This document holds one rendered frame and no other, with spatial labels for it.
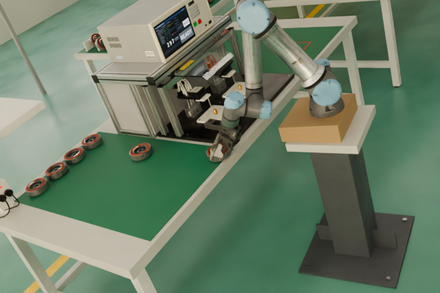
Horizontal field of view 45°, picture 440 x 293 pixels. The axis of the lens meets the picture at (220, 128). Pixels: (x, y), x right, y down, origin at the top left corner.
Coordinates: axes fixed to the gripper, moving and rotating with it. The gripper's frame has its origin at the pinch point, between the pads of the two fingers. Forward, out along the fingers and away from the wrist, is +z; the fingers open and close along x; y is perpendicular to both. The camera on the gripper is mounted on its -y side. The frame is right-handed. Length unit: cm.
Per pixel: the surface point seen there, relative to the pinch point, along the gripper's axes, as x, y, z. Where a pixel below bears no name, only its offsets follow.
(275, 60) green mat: 90, -20, 16
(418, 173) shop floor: 96, 81, 44
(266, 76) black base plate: 68, -14, 10
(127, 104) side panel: 5, -59, 15
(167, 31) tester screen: 27, -53, -22
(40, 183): -45, -71, 43
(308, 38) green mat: 118, -14, 12
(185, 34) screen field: 38, -50, -16
